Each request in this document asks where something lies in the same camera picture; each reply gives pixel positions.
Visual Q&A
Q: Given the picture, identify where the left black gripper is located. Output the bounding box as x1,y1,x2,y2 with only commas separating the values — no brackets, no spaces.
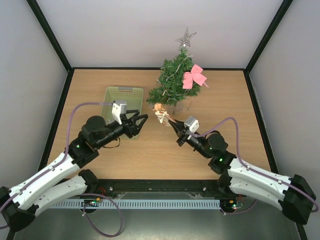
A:
95,110,149,150

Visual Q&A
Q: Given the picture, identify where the light green plastic basket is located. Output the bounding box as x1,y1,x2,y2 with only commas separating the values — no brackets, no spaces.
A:
100,86,144,144

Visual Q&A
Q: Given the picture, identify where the small green christmas tree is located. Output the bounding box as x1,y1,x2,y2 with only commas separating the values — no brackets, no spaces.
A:
146,48,201,107

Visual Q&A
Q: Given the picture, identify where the pink felt bow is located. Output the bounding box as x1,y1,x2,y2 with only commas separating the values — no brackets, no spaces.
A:
182,64,208,90

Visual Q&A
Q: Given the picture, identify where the fairy light string wire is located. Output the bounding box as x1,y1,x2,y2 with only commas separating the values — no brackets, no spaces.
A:
156,53,196,116

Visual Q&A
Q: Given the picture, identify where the silver star ornament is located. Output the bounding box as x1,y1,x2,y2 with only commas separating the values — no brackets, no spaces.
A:
175,27,197,51

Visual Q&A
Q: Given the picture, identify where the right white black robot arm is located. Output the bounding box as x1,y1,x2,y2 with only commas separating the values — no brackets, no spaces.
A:
168,116,320,225

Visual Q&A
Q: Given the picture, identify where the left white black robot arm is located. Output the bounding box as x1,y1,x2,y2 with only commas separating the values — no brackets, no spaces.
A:
0,109,148,232

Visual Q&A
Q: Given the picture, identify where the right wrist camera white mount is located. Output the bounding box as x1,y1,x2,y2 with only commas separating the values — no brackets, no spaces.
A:
183,116,200,135

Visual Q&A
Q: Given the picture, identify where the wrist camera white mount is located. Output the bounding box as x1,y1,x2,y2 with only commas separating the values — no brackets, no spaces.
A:
111,100,127,125
183,116,200,135

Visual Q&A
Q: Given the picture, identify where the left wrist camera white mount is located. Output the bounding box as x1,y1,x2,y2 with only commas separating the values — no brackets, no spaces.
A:
111,100,127,125

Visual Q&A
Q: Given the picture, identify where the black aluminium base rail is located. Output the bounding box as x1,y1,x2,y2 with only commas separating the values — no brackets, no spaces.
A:
23,177,292,198

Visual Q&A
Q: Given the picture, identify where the light blue slotted cable duct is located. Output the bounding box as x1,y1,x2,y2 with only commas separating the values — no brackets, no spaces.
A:
53,199,221,210

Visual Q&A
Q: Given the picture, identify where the black enclosure frame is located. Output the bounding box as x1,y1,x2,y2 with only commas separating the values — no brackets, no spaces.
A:
0,0,320,240

